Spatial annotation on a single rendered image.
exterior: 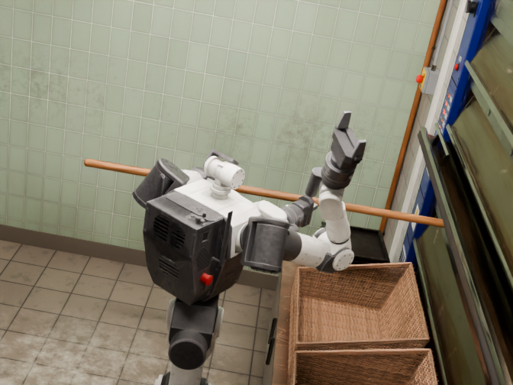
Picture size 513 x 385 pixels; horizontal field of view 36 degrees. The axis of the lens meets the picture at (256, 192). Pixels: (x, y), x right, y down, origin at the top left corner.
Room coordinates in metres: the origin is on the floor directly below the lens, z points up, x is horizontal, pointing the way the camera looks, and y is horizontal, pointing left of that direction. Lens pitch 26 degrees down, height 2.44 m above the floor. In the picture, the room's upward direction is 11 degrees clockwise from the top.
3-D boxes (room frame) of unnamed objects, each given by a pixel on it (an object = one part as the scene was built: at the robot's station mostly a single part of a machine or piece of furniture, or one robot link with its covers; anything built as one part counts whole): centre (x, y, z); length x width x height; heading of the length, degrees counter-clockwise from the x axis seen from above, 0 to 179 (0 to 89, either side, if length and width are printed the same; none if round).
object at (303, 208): (2.50, -0.15, 1.19); 0.12 x 0.10 x 0.13; 146
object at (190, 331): (2.03, 0.12, 1.00); 0.28 x 0.13 x 0.18; 1
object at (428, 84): (3.57, -0.69, 1.46); 0.10 x 0.07 x 0.10; 0
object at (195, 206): (2.06, 0.14, 1.26); 0.34 x 0.30 x 0.36; 56
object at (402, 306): (2.65, -0.47, 0.72); 0.56 x 0.49 x 0.28; 1
